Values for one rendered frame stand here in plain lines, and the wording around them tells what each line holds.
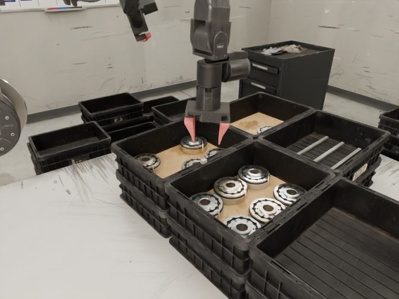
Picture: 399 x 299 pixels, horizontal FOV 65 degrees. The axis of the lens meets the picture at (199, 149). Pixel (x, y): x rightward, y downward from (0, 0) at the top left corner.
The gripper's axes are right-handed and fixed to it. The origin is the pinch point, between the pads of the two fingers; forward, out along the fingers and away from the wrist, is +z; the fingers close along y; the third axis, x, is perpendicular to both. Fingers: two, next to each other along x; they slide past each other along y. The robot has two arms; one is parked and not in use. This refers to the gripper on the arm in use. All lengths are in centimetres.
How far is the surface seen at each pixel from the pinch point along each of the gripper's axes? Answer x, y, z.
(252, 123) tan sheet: -60, -19, 24
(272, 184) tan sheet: -13.5, -21.6, 23.0
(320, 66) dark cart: -183, -85, 30
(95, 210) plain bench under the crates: -12, 38, 37
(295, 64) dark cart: -163, -60, 24
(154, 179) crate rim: -1.1, 14.1, 14.1
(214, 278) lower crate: 15.0, -3.8, 33.6
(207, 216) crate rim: 13.7, -1.2, 12.8
